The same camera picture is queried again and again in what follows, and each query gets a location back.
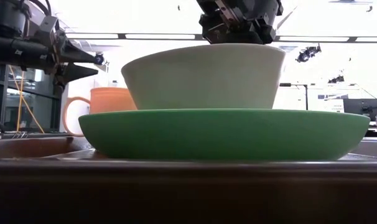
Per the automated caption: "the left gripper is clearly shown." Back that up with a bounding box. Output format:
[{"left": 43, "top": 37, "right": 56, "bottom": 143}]
[{"left": 29, "top": 14, "right": 100, "bottom": 87}]

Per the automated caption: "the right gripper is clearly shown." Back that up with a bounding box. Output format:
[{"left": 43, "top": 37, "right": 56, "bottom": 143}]
[{"left": 196, "top": 0, "right": 284, "bottom": 45}]

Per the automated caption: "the orange mug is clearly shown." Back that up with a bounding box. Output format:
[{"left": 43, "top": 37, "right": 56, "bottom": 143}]
[{"left": 62, "top": 86, "right": 138, "bottom": 138}]

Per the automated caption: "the white bowl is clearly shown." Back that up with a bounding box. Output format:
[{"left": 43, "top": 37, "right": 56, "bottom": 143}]
[{"left": 121, "top": 42, "right": 286, "bottom": 110}]

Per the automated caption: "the green plate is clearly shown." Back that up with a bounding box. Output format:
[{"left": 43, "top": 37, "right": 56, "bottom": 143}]
[{"left": 78, "top": 108, "right": 371, "bottom": 162}]

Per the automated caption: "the brown plastic tray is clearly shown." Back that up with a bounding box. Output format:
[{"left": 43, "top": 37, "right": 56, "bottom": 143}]
[{"left": 0, "top": 136, "right": 377, "bottom": 224}]

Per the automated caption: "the black pole stand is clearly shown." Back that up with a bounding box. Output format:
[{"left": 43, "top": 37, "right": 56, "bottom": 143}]
[{"left": 279, "top": 82, "right": 309, "bottom": 110}]

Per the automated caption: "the black ceiling fixture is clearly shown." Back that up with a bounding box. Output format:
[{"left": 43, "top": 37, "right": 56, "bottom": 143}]
[
  {"left": 296, "top": 44, "right": 322, "bottom": 63},
  {"left": 327, "top": 74, "right": 345, "bottom": 84}
]

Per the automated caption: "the black monitor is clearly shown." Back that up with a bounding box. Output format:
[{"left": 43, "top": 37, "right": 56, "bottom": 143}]
[{"left": 343, "top": 98, "right": 377, "bottom": 118}]

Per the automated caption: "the black framed glass wall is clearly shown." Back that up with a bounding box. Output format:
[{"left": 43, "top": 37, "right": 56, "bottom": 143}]
[{"left": 0, "top": 60, "right": 63, "bottom": 134}]

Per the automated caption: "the yellow extension cable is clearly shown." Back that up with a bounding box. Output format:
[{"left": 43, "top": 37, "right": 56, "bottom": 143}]
[{"left": 7, "top": 65, "right": 45, "bottom": 134}]

